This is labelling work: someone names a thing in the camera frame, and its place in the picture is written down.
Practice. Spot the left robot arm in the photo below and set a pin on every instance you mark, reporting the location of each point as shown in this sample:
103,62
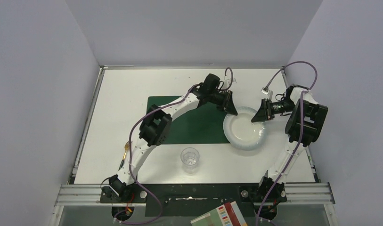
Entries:
154,128

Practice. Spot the clear plastic cup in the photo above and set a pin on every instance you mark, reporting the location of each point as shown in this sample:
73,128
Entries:
190,159

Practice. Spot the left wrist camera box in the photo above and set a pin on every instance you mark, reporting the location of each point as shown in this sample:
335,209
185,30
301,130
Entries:
228,81

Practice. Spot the white plate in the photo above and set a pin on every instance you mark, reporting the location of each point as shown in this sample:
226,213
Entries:
241,132

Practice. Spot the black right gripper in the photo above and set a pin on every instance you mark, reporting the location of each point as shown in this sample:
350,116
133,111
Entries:
267,108

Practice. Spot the aluminium frame rail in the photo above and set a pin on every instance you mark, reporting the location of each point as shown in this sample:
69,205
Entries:
97,195

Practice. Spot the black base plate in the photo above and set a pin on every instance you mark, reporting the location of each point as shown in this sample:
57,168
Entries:
189,200

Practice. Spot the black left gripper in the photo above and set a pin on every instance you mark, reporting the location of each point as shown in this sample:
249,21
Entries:
226,100

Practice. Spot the gold fork black handle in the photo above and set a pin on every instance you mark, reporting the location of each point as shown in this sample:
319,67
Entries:
126,148

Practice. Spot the colourful booklet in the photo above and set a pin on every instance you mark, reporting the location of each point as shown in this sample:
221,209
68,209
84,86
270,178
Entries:
227,214

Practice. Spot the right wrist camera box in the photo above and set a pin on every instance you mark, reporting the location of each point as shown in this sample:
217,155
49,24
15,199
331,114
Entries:
266,91

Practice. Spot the green placemat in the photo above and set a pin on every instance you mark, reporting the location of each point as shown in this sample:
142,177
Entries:
203,125

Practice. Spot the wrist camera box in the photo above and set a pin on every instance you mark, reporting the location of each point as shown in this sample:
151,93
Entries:
266,91
228,81

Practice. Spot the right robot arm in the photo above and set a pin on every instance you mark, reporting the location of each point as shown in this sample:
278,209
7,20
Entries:
303,127

